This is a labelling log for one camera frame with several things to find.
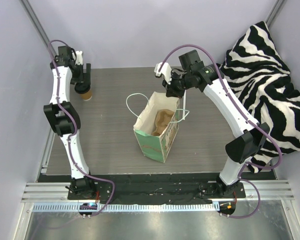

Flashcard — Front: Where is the white slotted cable duct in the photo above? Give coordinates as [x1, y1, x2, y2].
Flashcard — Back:
[32, 201, 220, 213]

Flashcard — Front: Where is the aluminium frame rail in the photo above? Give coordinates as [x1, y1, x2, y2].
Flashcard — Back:
[21, 180, 294, 203]

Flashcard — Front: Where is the zebra print blanket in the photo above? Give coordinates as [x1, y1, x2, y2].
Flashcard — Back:
[216, 21, 300, 174]

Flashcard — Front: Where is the brown paper coffee cup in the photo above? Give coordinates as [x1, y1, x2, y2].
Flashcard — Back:
[74, 83, 92, 101]

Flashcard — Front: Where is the brown cardboard cup carrier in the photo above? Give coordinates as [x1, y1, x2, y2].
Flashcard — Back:
[151, 109, 175, 137]

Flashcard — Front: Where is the white wrapped straw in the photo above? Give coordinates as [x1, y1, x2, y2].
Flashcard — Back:
[182, 90, 187, 120]

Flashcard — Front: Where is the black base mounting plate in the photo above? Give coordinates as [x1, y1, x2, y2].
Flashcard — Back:
[37, 172, 247, 205]

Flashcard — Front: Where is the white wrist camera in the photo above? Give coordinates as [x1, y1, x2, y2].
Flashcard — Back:
[154, 62, 172, 85]
[75, 50, 84, 65]

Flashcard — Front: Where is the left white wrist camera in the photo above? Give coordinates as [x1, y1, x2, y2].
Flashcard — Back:
[75, 50, 84, 65]

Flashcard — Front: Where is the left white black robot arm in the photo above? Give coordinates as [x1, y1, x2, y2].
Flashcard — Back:
[43, 44, 97, 200]

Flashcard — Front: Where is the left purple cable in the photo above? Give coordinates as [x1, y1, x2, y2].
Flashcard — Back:
[47, 39, 116, 219]

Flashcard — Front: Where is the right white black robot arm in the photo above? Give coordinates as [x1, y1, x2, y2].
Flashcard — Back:
[154, 50, 270, 198]

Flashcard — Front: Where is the purple cable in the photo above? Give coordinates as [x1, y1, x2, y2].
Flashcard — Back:
[159, 44, 283, 221]
[47, 39, 116, 219]

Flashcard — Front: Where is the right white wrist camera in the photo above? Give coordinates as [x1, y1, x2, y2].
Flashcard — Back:
[154, 62, 172, 85]

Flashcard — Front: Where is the green paper gift bag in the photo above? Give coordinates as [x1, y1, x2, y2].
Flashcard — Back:
[125, 92, 190, 163]

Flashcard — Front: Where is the black plastic cup lid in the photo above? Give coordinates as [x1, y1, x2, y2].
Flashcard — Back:
[74, 83, 91, 95]

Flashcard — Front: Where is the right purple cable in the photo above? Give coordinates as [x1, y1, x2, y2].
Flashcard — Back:
[159, 44, 283, 221]

